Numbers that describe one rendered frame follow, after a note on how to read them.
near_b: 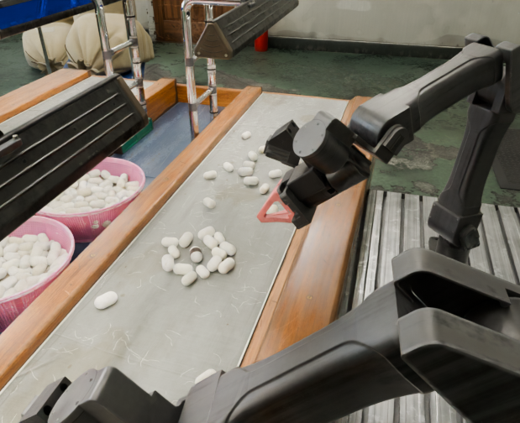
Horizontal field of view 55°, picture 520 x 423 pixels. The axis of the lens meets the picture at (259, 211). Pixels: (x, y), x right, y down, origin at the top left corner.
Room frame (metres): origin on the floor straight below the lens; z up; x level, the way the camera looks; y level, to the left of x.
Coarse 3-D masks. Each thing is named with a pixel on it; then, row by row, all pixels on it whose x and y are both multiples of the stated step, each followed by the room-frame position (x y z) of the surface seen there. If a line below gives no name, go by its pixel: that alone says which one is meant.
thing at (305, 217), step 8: (328, 184) 0.65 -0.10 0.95; (288, 192) 0.65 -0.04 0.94; (320, 192) 0.65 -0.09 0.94; (328, 192) 0.65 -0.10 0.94; (336, 192) 0.65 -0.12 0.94; (288, 200) 0.64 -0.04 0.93; (296, 200) 0.65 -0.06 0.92; (304, 200) 0.65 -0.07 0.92; (312, 200) 0.65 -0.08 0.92; (320, 200) 0.65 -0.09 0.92; (296, 208) 0.63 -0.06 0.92; (304, 208) 0.65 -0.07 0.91; (312, 208) 0.66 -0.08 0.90; (304, 216) 0.63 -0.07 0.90; (312, 216) 0.65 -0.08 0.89; (304, 224) 0.63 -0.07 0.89
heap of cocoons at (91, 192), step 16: (96, 176) 1.08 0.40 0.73; (112, 176) 1.06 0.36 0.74; (128, 176) 1.07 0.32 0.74; (64, 192) 0.99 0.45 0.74; (80, 192) 0.98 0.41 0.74; (96, 192) 0.98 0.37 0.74; (112, 192) 0.98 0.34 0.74; (128, 192) 0.98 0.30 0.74; (48, 208) 0.91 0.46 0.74; (64, 208) 0.92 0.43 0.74; (80, 208) 0.91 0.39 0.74; (96, 208) 0.93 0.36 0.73
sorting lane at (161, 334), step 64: (256, 128) 1.36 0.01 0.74; (192, 192) 0.99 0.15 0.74; (256, 192) 0.99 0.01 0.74; (128, 256) 0.75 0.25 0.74; (256, 256) 0.75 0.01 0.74; (64, 320) 0.58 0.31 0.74; (128, 320) 0.58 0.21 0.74; (192, 320) 0.58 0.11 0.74; (256, 320) 0.58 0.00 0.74; (192, 384) 0.45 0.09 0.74
